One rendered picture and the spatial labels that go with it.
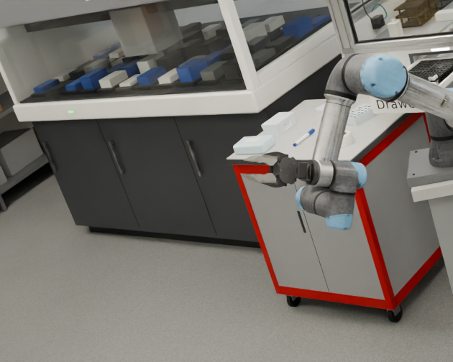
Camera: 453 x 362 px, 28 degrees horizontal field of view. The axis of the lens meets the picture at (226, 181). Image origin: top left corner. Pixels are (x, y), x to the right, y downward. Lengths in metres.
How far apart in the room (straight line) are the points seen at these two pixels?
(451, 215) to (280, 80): 1.36
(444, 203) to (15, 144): 4.38
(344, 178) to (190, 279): 2.13
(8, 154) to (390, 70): 4.58
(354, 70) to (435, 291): 1.49
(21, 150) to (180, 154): 2.50
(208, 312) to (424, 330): 1.08
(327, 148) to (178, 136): 1.93
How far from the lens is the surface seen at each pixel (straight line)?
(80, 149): 5.16
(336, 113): 2.66
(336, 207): 2.56
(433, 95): 2.70
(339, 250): 3.60
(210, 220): 4.67
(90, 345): 4.35
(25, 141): 6.90
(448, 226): 3.04
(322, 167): 2.52
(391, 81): 2.56
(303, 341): 3.77
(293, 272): 3.83
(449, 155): 2.96
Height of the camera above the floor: 2.00
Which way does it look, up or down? 21 degrees down
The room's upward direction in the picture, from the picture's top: 19 degrees counter-clockwise
